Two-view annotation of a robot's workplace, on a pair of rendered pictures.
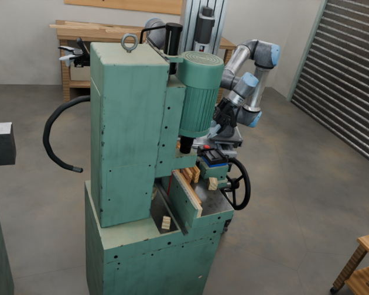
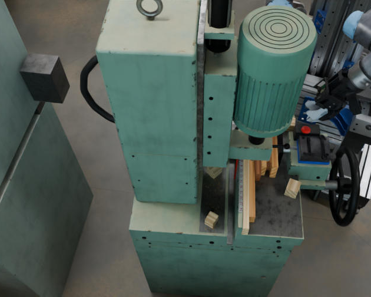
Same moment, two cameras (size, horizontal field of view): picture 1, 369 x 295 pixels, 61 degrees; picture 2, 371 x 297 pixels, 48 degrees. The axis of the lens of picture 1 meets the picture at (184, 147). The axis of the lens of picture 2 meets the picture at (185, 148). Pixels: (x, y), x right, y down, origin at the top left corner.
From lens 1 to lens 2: 0.62 m
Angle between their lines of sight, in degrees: 35
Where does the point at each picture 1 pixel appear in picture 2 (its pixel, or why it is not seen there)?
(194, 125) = (255, 122)
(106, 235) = (138, 212)
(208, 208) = (267, 225)
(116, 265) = (147, 243)
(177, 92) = (223, 82)
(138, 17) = not seen: outside the picture
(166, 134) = (212, 125)
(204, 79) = (265, 71)
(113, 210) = (147, 189)
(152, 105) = (176, 99)
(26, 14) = not seen: outside the picture
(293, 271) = not seen: outside the picture
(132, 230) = (169, 215)
